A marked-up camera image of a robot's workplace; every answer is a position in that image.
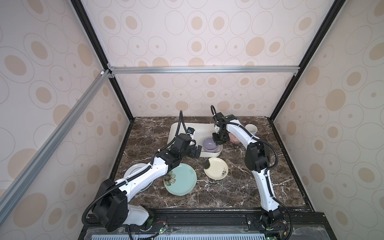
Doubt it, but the white ringed plate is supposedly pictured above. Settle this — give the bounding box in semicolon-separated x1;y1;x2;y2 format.
124;163;153;193

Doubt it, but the white plastic bin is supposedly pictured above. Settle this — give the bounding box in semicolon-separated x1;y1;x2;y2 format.
168;123;223;158

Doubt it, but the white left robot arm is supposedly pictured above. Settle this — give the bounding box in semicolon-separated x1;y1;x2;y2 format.
82;134;202;232

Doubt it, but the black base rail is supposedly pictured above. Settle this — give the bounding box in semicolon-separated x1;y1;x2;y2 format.
79;209;336;240

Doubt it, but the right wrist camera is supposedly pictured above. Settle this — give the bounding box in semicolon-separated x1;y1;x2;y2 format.
213;112;237;125

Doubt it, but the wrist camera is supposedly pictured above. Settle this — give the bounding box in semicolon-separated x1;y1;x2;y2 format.
187;127;195;136
213;112;237;125

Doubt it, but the green flower plate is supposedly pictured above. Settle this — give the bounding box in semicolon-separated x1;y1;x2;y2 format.
163;164;197;196

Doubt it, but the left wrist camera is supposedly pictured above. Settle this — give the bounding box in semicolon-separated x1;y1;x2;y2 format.
187;127;195;136

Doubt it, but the black corner frame post right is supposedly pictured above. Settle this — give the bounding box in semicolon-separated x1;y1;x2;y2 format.
269;0;347;122

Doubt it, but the aluminium rail back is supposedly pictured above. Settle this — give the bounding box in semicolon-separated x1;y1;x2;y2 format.
110;66;300;75

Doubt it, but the black corner frame post left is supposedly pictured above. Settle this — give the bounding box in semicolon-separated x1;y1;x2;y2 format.
70;0;135;122

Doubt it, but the blue mug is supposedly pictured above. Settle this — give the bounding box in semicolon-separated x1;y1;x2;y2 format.
245;124;258;135

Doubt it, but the red patterned bowl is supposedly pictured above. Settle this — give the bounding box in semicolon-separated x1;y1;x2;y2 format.
229;133;241;144

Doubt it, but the aluminium rail left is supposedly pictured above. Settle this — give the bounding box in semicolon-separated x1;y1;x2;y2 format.
1;69;112;225

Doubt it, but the aluminium rail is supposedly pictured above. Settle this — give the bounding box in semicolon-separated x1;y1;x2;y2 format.
1;69;112;225
110;66;300;75

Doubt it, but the cream yellow small plate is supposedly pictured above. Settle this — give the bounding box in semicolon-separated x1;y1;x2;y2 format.
204;158;229;180

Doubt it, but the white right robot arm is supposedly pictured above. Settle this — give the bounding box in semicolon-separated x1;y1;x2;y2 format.
213;115;286;230

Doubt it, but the purple bowl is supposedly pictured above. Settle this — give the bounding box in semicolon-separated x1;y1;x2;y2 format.
203;137;219;153

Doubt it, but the black corner frame post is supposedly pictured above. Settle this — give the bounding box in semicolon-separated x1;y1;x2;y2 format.
70;0;135;122
269;0;347;122

